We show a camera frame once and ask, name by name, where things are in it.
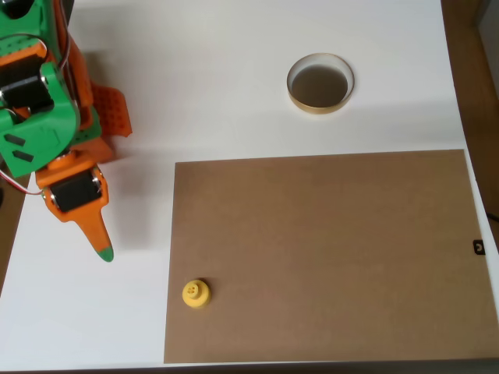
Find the small yellow plastic piece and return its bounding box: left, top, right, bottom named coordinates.
left=182, top=279, right=214, bottom=312

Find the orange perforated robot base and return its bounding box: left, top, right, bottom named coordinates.
left=90, top=83, right=134, bottom=164

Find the round shallow tape ring dish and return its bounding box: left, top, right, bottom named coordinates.
left=286, top=52, right=356, bottom=116

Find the white base board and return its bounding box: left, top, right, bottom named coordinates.
left=0, top=0, right=499, bottom=371

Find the brown fibreboard sheet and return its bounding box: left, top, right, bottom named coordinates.
left=162, top=149, right=499, bottom=365

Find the white red servo cable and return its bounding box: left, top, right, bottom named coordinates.
left=0, top=169, right=44, bottom=196

